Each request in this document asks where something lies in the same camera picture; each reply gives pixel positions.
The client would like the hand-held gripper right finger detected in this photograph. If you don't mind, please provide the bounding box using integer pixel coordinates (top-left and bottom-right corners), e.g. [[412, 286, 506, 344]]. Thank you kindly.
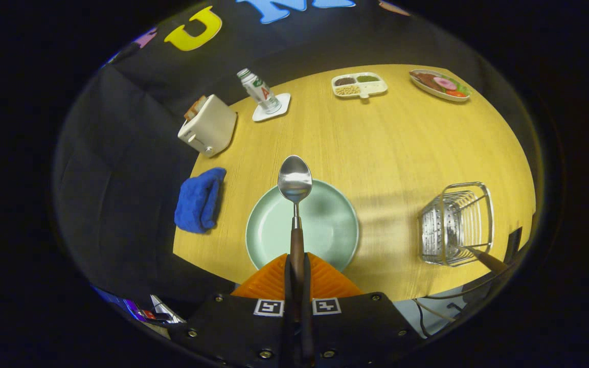
[[302, 252, 423, 366]]

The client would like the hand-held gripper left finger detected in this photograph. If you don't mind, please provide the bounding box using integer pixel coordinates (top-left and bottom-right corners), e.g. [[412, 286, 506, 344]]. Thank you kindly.
[[169, 252, 295, 368]]

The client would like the spoon with brown handle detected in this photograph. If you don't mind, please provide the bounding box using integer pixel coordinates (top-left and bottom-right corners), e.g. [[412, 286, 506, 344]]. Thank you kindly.
[[278, 155, 313, 307]]

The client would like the fork with brown handle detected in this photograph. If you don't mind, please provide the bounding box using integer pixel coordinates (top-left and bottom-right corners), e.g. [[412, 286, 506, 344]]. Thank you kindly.
[[458, 244, 509, 274]]

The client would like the pale green plate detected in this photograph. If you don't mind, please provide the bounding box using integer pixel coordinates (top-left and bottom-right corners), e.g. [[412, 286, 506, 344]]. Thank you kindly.
[[245, 178, 360, 272]]

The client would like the white flat object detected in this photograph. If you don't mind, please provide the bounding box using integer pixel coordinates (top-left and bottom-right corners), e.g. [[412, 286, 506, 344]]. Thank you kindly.
[[150, 294, 186, 324]]

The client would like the blue folded cloth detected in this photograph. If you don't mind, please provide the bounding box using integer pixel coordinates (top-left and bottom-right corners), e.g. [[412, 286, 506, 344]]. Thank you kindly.
[[174, 167, 227, 234]]

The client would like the colourful printed packet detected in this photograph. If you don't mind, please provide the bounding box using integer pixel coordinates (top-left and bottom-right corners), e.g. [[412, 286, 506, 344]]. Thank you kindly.
[[93, 286, 163, 324]]

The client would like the white toaster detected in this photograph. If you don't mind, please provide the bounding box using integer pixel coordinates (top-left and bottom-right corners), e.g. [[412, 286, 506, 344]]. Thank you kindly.
[[177, 94, 238, 158]]

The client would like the white square coaster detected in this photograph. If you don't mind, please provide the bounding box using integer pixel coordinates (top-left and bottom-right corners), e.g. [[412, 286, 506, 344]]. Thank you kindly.
[[252, 93, 291, 122]]

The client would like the clear plastic drink bottle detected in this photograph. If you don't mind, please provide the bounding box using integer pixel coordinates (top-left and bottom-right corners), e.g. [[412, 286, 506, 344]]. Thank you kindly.
[[237, 68, 282, 114]]

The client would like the black backdrop cloth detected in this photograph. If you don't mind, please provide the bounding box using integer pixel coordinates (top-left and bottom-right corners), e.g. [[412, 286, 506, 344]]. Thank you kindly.
[[52, 0, 546, 307]]

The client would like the white divided dish with beans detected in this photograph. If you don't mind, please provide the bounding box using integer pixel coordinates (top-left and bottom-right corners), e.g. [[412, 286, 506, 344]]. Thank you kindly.
[[331, 72, 389, 99]]

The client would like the white plate with toy food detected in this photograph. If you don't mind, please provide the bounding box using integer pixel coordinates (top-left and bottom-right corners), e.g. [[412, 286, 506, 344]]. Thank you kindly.
[[409, 69, 471, 103]]

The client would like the brown toy meat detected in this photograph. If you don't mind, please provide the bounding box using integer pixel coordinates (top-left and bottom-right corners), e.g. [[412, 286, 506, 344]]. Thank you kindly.
[[411, 72, 444, 93]]

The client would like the green toy lettuce leaf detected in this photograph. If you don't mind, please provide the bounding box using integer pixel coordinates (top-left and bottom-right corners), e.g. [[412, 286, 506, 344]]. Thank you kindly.
[[448, 77, 471, 97]]

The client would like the white cable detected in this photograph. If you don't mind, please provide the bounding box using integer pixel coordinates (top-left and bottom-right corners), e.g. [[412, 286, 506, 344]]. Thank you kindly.
[[420, 302, 456, 323]]

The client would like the black cable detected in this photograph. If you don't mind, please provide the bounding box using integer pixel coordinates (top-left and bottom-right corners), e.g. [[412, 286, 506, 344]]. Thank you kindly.
[[412, 271, 515, 302]]

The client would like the metal wire basket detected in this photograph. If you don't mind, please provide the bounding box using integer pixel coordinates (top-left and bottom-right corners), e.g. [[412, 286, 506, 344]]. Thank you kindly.
[[418, 181, 495, 267]]

